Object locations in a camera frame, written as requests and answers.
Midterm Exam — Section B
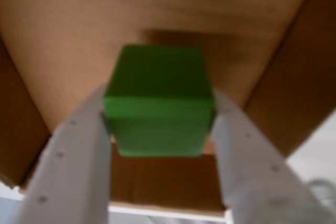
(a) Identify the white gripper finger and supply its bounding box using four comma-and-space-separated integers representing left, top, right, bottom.
15, 85, 111, 224

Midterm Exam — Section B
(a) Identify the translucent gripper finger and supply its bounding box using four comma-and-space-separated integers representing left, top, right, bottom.
209, 89, 325, 224

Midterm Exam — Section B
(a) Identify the green cube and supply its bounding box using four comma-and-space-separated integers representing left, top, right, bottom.
102, 44, 217, 158

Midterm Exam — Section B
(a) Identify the brown cardboard box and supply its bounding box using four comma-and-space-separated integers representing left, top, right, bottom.
0, 0, 336, 220

